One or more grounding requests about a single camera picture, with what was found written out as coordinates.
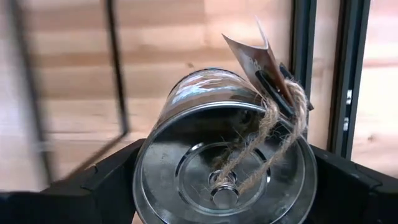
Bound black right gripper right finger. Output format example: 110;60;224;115
306;144;398;224

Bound black aluminium table frame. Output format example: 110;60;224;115
289;0;373;161

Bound silver tin candle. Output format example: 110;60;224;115
132;15;318;224

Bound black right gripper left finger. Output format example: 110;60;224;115
0;138;146;224

